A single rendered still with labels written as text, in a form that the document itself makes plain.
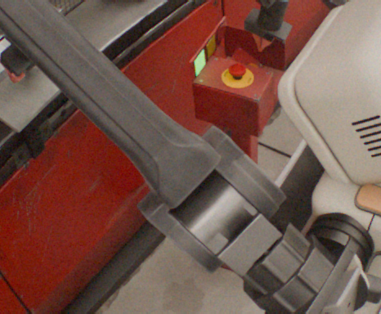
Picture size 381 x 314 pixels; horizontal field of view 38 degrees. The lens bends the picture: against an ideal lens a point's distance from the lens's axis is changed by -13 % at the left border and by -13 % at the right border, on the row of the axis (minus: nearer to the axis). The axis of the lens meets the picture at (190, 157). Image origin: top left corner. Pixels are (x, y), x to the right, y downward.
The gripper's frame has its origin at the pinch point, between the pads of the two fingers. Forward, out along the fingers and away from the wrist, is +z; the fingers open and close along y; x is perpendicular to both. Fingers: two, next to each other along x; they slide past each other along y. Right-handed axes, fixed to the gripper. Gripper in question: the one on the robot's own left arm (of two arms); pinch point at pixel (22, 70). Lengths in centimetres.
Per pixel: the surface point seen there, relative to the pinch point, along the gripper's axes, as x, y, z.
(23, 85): 2.7, 1.9, 0.2
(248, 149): 46, -41, 31
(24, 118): 9.2, 7.8, -3.7
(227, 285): 73, -28, 75
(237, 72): 31.1, -38.1, 6.0
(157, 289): 58, -14, 84
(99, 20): -2.8, -32.1, 18.5
